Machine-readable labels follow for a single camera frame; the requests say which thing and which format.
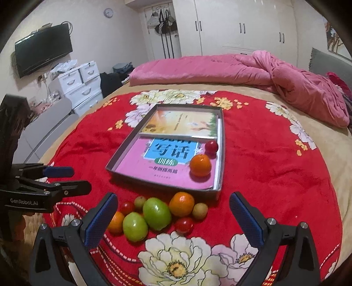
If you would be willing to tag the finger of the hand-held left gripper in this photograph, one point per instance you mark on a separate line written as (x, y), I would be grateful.
(74, 188)
(59, 172)

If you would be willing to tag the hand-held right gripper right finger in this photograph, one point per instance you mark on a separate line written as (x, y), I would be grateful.
(246, 220)

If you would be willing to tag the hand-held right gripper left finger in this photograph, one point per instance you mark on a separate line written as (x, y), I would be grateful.
(99, 222)

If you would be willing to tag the small green jujube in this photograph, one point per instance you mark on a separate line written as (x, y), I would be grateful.
(135, 227)

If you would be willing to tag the large green jujube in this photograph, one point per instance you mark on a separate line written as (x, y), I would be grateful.
(156, 214)

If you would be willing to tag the red cherry tomato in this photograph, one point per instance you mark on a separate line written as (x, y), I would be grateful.
(128, 207)
(211, 146)
(184, 225)

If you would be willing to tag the orange tangerine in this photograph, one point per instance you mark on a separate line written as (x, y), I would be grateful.
(117, 223)
(181, 204)
(200, 165)

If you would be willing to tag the grey metal tray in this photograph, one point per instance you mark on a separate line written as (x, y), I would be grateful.
(221, 154)

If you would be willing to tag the tiny green jujube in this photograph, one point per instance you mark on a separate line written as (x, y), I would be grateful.
(139, 202)

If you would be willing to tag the tiny yellow jujube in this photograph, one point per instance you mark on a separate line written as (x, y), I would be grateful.
(200, 211)

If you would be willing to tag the grey upholstered bench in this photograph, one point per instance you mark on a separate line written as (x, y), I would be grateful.
(49, 123)

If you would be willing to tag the red floral blanket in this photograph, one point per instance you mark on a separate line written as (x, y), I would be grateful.
(261, 170)

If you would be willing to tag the pink cover book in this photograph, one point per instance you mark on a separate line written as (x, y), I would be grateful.
(137, 165)

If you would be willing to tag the white drawer chest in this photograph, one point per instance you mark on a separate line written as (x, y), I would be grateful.
(82, 93)

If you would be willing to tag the black bag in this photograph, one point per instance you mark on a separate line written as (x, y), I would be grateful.
(110, 82)

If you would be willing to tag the beige bed sheet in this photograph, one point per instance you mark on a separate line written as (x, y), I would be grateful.
(338, 170)

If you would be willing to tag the white plastic bags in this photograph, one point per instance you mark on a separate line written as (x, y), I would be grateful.
(64, 67)

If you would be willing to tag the yellow cover book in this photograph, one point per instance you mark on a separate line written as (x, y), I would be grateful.
(178, 122)

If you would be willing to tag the black flat television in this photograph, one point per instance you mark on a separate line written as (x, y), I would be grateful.
(41, 52)

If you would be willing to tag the grey denim pile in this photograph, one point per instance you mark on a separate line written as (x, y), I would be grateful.
(122, 68)

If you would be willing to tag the white door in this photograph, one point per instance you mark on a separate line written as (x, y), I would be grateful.
(150, 44)

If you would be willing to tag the pink duvet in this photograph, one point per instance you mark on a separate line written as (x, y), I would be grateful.
(192, 68)

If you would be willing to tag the dark red clothing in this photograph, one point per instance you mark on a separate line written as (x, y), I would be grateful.
(338, 82)

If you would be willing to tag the grey cushion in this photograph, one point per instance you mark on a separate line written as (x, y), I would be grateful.
(324, 63)

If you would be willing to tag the hanging bags and clothes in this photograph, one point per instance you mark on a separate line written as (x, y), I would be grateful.
(162, 23)

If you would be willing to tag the white wardrobe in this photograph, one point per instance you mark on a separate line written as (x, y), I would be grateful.
(220, 27)

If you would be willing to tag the round wall clock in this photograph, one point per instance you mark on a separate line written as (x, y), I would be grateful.
(108, 12)

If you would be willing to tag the wall picture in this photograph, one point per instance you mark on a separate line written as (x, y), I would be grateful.
(332, 38)

